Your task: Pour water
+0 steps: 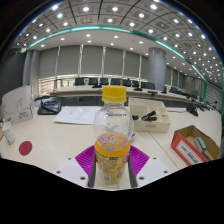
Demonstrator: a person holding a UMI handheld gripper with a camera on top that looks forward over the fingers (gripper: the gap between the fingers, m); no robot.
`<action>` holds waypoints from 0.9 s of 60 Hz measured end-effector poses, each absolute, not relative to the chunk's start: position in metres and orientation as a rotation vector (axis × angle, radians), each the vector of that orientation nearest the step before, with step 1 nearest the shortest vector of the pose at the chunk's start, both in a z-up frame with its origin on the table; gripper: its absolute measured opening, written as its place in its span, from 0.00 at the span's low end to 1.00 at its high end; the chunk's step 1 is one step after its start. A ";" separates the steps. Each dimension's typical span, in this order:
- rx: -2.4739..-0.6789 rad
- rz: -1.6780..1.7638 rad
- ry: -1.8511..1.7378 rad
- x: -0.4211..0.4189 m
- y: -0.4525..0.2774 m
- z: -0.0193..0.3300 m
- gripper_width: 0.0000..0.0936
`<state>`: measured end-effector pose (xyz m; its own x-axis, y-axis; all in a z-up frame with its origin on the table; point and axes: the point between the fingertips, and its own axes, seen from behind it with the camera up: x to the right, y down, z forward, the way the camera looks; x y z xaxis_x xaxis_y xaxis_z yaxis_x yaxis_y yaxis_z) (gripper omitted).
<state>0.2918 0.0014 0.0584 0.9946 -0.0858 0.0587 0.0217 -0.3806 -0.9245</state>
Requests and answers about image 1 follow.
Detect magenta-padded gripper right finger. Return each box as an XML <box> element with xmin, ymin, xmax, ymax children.
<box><xmin>127</xmin><ymin>144</ymin><xmax>172</xmax><ymax>189</ymax></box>

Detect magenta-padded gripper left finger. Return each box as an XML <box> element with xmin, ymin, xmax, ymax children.
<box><xmin>54</xmin><ymin>144</ymin><xmax>98</xmax><ymax>189</ymax></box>

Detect yellow-capped clear drink bottle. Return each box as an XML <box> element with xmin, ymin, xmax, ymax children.
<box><xmin>92</xmin><ymin>85</ymin><xmax>135</xmax><ymax>185</ymax></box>

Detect red cardboard box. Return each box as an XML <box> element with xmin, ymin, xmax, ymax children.
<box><xmin>170</xmin><ymin>124</ymin><xmax>222</xmax><ymax>167</ymax></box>

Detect beige desk organizer tray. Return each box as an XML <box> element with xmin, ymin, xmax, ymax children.
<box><xmin>128</xmin><ymin>97</ymin><xmax>172</xmax><ymax>133</ymax></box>

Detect flat round red coaster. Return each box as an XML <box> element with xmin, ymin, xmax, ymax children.
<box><xmin>18</xmin><ymin>140</ymin><xmax>34</xmax><ymax>157</ymax></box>

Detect black stapler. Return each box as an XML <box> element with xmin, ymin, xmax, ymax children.
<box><xmin>140</xmin><ymin>110</ymin><xmax>158</xmax><ymax>122</ymax></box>

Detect grey whiteboard eraser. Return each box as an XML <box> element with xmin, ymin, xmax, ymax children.
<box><xmin>194</xmin><ymin>136</ymin><xmax>208</xmax><ymax>154</ymax></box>

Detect white printed paper sheet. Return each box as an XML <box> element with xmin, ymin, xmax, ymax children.
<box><xmin>53</xmin><ymin>105</ymin><xmax>103</xmax><ymax>126</ymax></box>

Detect black desk microphone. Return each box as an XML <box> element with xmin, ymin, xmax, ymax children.
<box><xmin>185</xmin><ymin>105</ymin><xmax>200</xmax><ymax>117</ymax></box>

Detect white copy paper carton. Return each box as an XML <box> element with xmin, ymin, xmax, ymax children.
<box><xmin>1</xmin><ymin>84</ymin><xmax>35</xmax><ymax>126</ymax></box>

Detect row of black office chairs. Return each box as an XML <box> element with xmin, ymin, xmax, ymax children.
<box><xmin>73</xmin><ymin>77</ymin><xmax>183</xmax><ymax>95</ymax></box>

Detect round ceiling lights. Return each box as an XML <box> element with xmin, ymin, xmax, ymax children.
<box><xmin>19</xmin><ymin>1</ymin><xmax>224</xmax><ymax>88</ymax></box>

